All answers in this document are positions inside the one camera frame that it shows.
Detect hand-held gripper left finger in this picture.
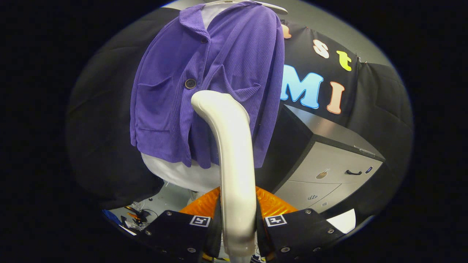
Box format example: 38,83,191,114
141,186,223,263

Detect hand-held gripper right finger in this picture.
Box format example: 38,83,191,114
255,186,346,263

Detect white garment steamer head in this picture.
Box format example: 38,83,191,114
191,90,258,258

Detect purple corduroy jacket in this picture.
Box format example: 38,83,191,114
130,1,286,169

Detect white clothes hanger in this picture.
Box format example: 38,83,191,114
203,0,288,15

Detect white paper sheet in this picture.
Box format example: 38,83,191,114
327,208,356,234

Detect blue object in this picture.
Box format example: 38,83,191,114
102,209,123,225

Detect grey cabinet with dark top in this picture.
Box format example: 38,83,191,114
256,104,386,214

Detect tangle of black cables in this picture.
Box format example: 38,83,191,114
124,205,158,230

